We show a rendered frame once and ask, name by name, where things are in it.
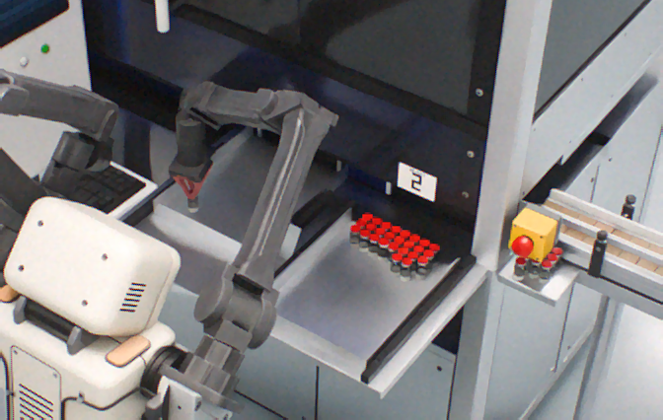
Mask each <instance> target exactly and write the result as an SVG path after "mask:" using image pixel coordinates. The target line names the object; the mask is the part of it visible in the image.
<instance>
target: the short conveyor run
mask: <svg viewBox="0 0 663 420"><path fill-rule="evenodd" d="M635 202H636V196H635V195H633V194H628V195H627V196H626V203H625V205H624V207H623V211H622V216H619V215H617V214H614V213H612V212H610V211H607V210H605V209H602V208H600V207H598V206H595V205H593V204H589V203H587V201H585V200H582V199H580V198H577V197H575V196H573V195H570V194H568V193H565V192H563V191H561V190H557V189H555V188H552V189H551V194H550V197H548V198H547V200H546V201H545V203H544V205H541V204H539V205H538V206H539V207H542V208H544V209H546V210H549V211H551V212H553V213H555V214H557V215H559V216H562V217H563V220H562V225H561V230H559V235H558V241H557V242H556V245H555V246H554V247H553V248H555V247H557V248H560V249H561V250H562V258H561V261H562V262H565V263H567V264H569V265H571V266H574V267H576V268H578V269H580V275H579V278H578V279H577V281H576V283H578V284H580V285H583V286H585V287H587V288H590V289H593V290H595V291H597V292H599V293H602V294H604V295H606V296H608V297H610V298H613V299H615V300H617V301H620V302H623V303H625V304H626V305H627V306H629V307H632V308H634V309H636V310H638V311H640V312H643V313H646V314H648V315H652V316H654V317H656V318H658V319H661V320H663V233H661V232H659V231H656V230H654V229H651V228H649V227H646V226H643V225H641V224H638V223H636V222H634V221H633V220H632V218H633V214H634V210H635V207H633V206H631V205H634V204H635ZM553 248H552V249H553Z"/></svg>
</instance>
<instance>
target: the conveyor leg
mask: <svg viewBox="0 0 663 420"><path fill-rule="evenodd" d="M625 305H626V304H625V303H623V302H620V301H617V300H615V299H613V298H610V297H608V296H606V295H604V294H602V296H601V300H600V305H599V310H598V313H597V318H596V322H595V326H594V330H593V335H592V339H591V344H590V349H589V353H588V357H587V361H586V366H585V370H584V375H582V376H583V379H581V384H580V388H579V391H578V396H577V400H576V404H575V409H574V414H573V418H572V420H596V418H597V414H598V410H599V406H600V401H601V397H602V394H603V390H604V386H605V382H606V378H607V374H608V370H609V366H610V362H611V358H612V354H613V350H615V346H616V342H617V337H618V333H619V329H620V325H621V321H622V317H623V313H624V309H625Z"/></svg>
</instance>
